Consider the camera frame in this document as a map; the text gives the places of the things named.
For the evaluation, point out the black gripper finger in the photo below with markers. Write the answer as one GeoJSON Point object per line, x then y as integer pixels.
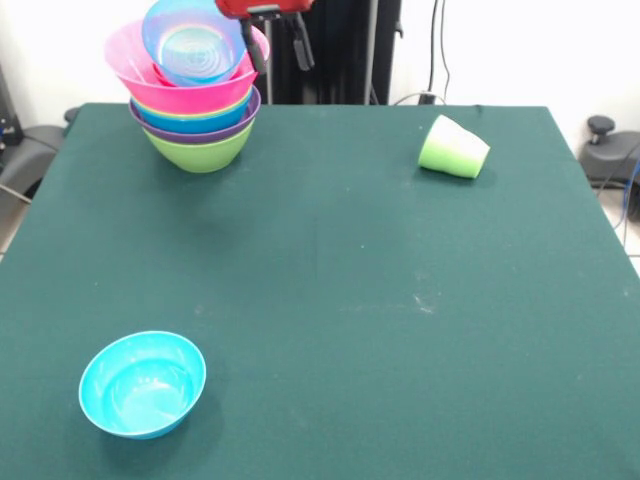
{"type": "Point", "coordinates": [303, 50]}
{"type": "Point", "coordinates": [256, 52]}

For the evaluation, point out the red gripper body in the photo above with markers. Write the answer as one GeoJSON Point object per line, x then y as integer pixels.
{"type": "Point", "coordinates": [265, 5]}

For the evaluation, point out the translucent blue plastic bowl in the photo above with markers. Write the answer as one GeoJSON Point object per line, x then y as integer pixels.
{"type": "Point", "coordinates": [195, 50]}

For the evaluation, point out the large pink plastic bowl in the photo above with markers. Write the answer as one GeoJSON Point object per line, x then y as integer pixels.
{"type": "Point", "coordinates": [185, 97]}

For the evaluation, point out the large blue plastic bowl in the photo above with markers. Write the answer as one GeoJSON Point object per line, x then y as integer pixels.
{"type": "Point", "coordinates": [195, 125]}

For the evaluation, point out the red plastic bowl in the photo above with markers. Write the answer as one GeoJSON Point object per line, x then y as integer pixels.
{"type": "Point", "coordinates": [161, 77]}

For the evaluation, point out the purple plastic bowl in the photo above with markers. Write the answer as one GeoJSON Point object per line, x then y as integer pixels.
{"type": "Point", "coordinates": [200, 139]}

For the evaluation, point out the green plastic cup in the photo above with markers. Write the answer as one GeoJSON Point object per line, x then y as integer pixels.
{"type": "Point", "coordinates": [475, 157]}
{"type": "Point", "coordinates": [440, 145]}

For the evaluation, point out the small light blue bowl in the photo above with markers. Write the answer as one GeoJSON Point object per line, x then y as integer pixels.
{"type": "Point", "coordinates": [142, 387]}

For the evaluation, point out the black power plug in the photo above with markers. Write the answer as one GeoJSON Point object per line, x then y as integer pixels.
{"type": "Point", "coordinates": [425, 97]}

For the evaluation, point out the black round knob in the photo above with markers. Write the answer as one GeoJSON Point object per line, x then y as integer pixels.
{"type": "Point", "coordinates": [71, 115]}

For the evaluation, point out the black equipment base with knob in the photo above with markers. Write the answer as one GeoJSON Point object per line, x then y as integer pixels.
{"type": "Point", "coordinates": [610, 155]}

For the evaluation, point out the dark green tablecloth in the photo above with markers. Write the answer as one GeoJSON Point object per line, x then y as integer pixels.
{"type": "Point", "coordinates": [320, 430]}

